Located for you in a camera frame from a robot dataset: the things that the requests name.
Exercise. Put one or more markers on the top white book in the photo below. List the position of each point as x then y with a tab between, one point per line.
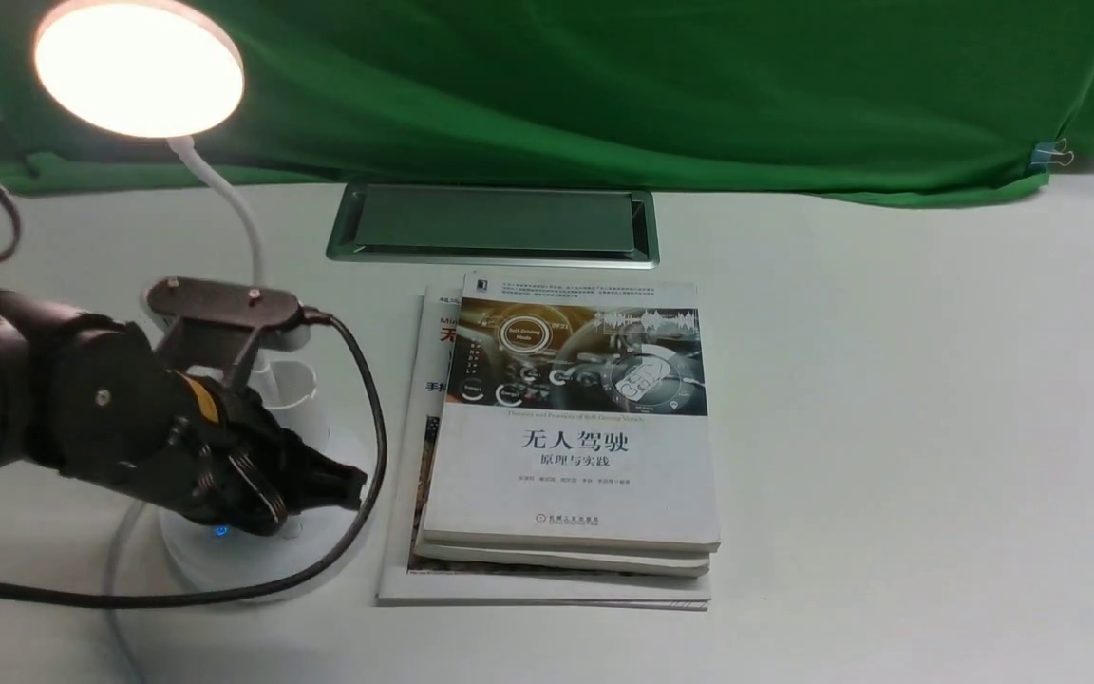
575	416

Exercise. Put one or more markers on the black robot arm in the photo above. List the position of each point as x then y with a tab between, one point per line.
29	329

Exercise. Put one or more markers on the white book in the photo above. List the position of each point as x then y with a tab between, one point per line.
471	551
575	416

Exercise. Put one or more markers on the white desk lamp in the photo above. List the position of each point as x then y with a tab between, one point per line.
161	70

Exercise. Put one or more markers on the green backdrop cloth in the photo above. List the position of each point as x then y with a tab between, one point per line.
887	103

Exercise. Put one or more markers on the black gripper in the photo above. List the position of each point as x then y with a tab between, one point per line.
116	417

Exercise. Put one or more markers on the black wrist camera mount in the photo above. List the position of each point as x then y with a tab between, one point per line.
223	326

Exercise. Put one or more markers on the blue binder clip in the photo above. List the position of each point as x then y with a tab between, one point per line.
1050	155

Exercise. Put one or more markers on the metal desk cable tray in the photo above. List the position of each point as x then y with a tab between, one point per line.
472	225

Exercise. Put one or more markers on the middle white book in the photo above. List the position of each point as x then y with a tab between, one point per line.
471	551

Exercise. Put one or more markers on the bottom large magazine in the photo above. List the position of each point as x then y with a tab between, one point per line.
409	578

